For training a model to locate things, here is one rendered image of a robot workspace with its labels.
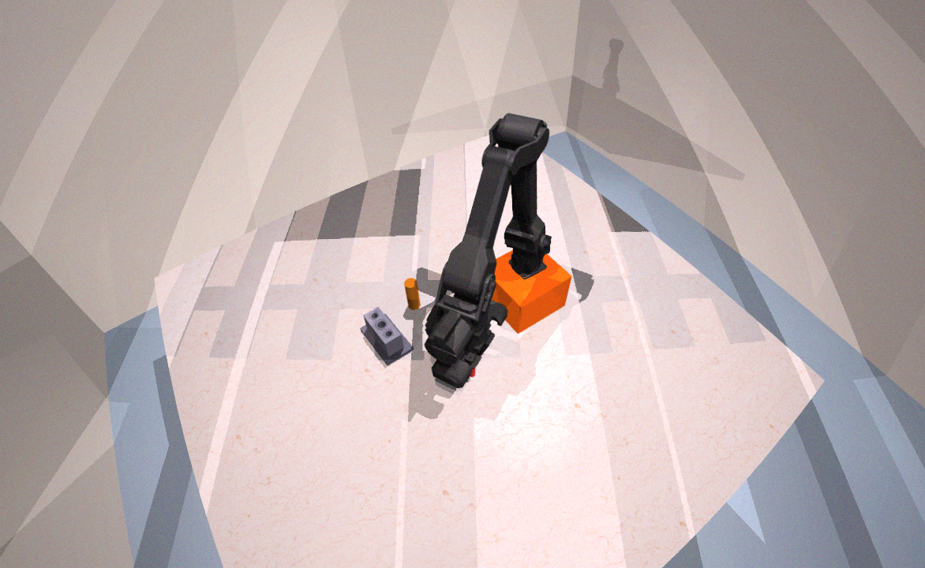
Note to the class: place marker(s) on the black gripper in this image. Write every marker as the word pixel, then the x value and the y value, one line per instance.
pixel 457 374

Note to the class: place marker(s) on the orange cylinder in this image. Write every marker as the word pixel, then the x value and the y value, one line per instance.
pixel 412 296

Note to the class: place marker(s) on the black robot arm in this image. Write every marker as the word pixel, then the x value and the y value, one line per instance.
pixel 470 269

